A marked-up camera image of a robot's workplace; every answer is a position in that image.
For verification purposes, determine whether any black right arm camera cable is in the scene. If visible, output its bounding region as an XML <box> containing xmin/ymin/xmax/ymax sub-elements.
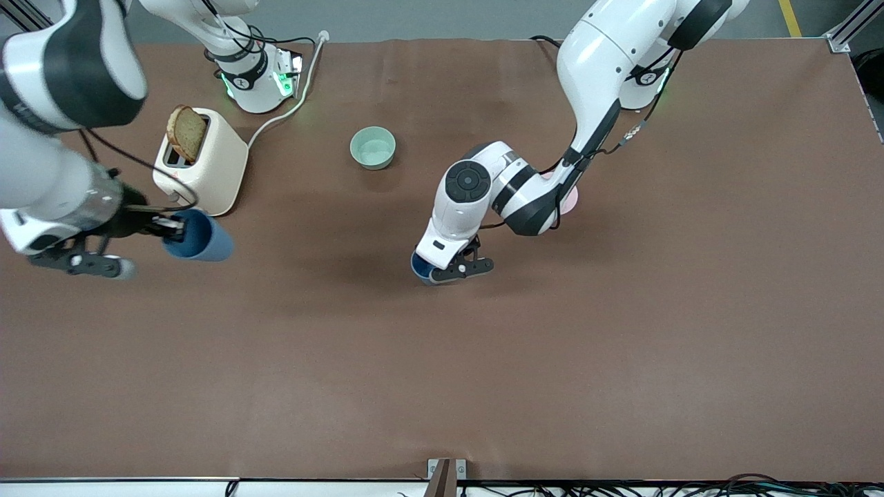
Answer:
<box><xmin>79</xmin><ymin>128</ymin><xmax>200</xmax><ymax>211</ymax></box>

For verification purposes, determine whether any metal table edge bracket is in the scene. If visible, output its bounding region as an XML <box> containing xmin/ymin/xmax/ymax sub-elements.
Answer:
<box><xmin>427</xmin><ymin>458</ymin><xmax>468</xmax><ymax>480</ymax></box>

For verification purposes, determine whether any white toaster power cable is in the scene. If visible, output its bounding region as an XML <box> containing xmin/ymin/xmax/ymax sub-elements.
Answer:
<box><xmin>247</xmin><ymin>30</ymin><xmax>330</xmax><ymax>149</ymax></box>

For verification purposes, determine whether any blue plastic cup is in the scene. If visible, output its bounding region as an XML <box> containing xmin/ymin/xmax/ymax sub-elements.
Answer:
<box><xmin>410</xmin><ymin>250</ymin><xmax>446</xmax><ymax>286</ymax></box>
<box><xmin>162</xmin><ymin>208</ymin><xmax>236</xmax><ymax>263</ymax></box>

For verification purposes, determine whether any black object beside table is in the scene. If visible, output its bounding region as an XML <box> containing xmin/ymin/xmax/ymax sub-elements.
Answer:
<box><xmin>855</xmin><ymin>48</ymin><xmax>884</xmax><ymax>104</ymax></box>

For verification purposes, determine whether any aluminium frame profile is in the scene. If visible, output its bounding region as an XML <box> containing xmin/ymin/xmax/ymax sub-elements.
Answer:
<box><xmin>825</xmin><ymin>0</ymin><xmax>884</xmax><ymax>55</ymax></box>
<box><xmin>0</xmin><ymin>0</ymin><xmax>49</xmax><ymax>34</ymax></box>

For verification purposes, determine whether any brown post at table edge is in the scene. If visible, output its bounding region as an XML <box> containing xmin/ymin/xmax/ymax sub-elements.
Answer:
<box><xmin>430</xmin><ymin>458</ymin><xmax>457</xmax><ymax>497</ymax></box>

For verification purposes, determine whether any pale green bowl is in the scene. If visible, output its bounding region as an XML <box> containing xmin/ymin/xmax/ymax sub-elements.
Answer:
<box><xmin>349</xmin><ymin>126</ymin><xmax>398</xmax><ymax>171</ymax></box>

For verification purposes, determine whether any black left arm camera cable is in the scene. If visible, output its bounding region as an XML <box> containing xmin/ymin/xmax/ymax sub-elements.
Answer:
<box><xmin>477</xmin><ymin>48</ymin><xmax>684</xmax><ymax>232</ymax></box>

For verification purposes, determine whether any brown bread slice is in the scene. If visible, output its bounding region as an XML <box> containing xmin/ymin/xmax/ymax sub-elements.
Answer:
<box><xmin>166</xmin><ymin>104</ymin><xmax>208</xmax><ymax>164</ymax></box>

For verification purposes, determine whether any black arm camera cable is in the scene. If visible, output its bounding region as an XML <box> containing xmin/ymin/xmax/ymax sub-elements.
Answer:
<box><xmin>477</xmin><ymin>48</ymin><xmax>684</xmax><ymax>232</ymax></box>
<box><xmin>79</xmin><ymin>128</ymin><xmax>200</xmax><ymax>211</ymax></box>

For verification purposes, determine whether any black floor cable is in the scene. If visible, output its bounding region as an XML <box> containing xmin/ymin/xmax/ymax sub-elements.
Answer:
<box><xmin>718</xmin><ymin>473</ymin><xmax>788</xmax><ymax>492</ymax></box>

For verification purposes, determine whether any white two-slot toaster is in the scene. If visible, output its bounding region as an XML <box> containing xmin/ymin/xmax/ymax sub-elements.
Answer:
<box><xmin>152</xmin><ymin>107</ymin><xmax>249</xmax><ymax>218</ymax></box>

